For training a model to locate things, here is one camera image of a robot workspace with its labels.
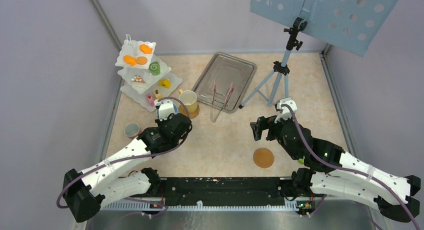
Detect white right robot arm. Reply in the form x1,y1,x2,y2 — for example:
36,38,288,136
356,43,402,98
250,116,421,222

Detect light blue tripod stand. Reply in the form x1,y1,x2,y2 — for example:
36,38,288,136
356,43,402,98
238,17,308,109

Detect pink cat-paw tongs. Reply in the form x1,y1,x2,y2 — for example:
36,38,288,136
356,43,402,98
210,81,235,123

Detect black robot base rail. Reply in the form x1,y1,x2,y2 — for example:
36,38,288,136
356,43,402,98
129,177,316,207

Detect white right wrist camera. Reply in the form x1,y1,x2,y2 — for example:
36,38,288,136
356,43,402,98
274,97,298,123

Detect orange fish pastry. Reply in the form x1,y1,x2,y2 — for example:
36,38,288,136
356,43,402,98
139,44,153,54
123,55,137,66

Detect round brown cookie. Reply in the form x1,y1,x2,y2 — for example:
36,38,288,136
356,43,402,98
135,57,148,65

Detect yellow square cake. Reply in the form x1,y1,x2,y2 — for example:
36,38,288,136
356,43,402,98
153,89,163,100

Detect yellow transparent cup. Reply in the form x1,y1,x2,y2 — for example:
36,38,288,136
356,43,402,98
178,89,198,114

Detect light blue perforated board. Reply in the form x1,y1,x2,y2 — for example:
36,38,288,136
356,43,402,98
250,0,399,57

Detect woven rattan coaster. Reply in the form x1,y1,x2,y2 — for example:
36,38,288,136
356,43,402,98
178,105,200,119

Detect green swirl roll cake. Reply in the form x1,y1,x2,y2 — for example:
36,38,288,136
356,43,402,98
148,61,161,76

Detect white three-tier dessert stand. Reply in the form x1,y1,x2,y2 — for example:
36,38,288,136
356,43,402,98
115,34,183,112

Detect green toy cube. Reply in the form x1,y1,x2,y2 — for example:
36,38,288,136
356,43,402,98
298,158,305,165

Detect pink cake slice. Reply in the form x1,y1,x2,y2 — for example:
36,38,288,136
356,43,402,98
146,93,156,107

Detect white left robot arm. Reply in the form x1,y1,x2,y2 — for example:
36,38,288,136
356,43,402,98
57,113,193,223

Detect white strawberry cake slice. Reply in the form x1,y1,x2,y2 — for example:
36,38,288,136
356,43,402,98
131,75,148,88

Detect metal serving tray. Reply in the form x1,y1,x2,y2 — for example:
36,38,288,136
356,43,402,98
191,52,257,114

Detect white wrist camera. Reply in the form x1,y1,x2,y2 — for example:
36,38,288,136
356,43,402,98
274,97,298,123
154,99,179,121

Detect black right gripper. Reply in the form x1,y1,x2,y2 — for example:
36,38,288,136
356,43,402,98
250,111,299,160

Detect light wooden round coaster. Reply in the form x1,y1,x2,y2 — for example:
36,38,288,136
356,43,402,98
253,148,275,168

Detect yellow cake wedge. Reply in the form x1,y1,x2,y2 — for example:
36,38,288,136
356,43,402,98
157,78,172,89

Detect pink mug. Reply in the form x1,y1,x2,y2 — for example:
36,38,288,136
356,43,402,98
123,122,142,139

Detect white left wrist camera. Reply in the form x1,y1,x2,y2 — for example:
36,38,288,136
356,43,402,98
154,99,179,121

